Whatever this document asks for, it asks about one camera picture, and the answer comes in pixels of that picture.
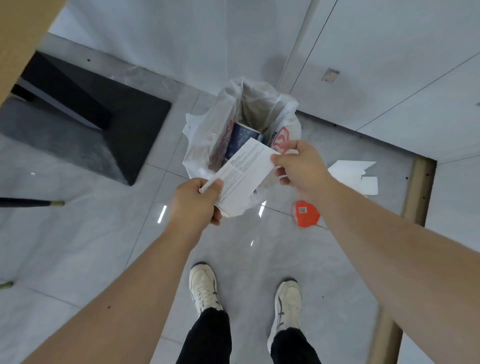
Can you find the person's right hand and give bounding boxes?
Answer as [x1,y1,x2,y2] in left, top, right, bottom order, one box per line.
[270,140,336,203]

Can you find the person's left hand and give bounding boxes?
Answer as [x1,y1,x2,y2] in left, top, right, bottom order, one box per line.
[168,178,225,235]

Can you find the white printed paper sheet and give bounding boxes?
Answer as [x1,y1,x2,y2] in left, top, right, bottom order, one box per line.
[199,137,282,218]

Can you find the person's right forearm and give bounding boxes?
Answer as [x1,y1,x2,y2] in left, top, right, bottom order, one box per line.
[305,177,480,364]

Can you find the person's left forearm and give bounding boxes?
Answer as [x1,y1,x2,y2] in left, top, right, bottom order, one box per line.
[22,220,205,364]

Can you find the red patterned packet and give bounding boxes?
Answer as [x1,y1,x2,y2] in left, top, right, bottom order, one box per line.
[208,120,235,172]

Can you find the dark blue box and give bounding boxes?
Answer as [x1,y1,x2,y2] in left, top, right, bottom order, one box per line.
[224,121,269,161]

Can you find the orange packet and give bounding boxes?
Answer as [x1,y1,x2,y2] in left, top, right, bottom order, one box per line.
[292,200,322,229]

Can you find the white plastic trash bag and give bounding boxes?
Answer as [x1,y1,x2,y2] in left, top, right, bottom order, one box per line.
[182,76,302,218]

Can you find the white cardboard piece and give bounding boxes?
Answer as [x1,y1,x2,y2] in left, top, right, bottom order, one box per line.
[327,160,379,196]

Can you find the white left sneaker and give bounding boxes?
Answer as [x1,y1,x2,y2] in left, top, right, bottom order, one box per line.
[188,262,224,319]

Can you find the white sneaker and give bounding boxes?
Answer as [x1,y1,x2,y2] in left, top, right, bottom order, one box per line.
[188,262,224,319]
[266,278,303,355]

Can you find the black table base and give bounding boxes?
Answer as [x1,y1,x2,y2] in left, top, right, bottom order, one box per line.
[0,50,173,187]

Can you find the white right sneaker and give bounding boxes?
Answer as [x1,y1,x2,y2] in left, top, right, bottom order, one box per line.
[266,278,303,355]

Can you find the black trousers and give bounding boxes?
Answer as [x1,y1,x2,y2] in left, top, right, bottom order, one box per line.
[176,307,323,364]

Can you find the wooden door frame strip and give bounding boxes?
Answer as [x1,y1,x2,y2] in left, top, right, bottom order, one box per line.
[368,157,438,364]

